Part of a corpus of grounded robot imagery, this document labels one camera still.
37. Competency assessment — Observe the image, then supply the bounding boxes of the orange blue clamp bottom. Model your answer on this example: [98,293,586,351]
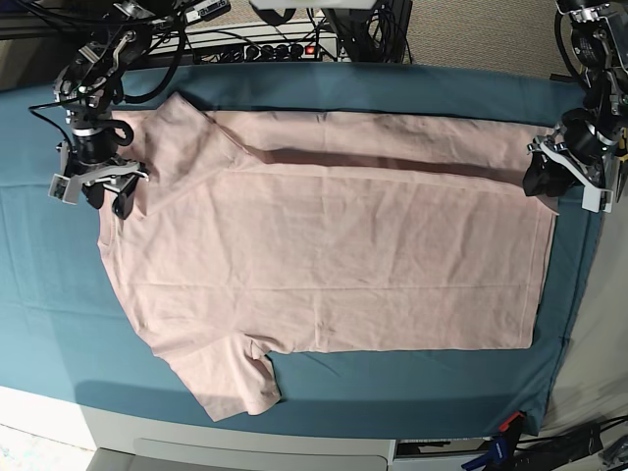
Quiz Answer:
[461,411,527,471]

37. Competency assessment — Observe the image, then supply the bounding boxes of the yellow handled pliers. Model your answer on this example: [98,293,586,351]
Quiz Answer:
[615,129,628,202]

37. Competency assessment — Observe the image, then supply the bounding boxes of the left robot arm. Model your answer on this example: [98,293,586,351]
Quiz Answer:
[522,1,627,213]

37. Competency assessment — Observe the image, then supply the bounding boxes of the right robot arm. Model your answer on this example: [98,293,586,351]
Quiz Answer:
[48,1,189,220]

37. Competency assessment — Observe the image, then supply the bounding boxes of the black power strip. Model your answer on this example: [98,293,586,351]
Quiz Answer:
[225,42,323,63]

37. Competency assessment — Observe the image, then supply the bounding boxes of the teal table cloth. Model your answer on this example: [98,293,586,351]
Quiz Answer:
[1,63,602,439]

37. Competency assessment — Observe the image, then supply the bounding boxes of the pink T-shirt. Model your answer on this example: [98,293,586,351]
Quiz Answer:
[98,95,555,421]

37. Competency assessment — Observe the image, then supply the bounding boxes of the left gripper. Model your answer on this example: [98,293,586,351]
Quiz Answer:
[522,110,616,213]

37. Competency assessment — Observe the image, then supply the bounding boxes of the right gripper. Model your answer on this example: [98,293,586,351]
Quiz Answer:
[48,125,149,220]

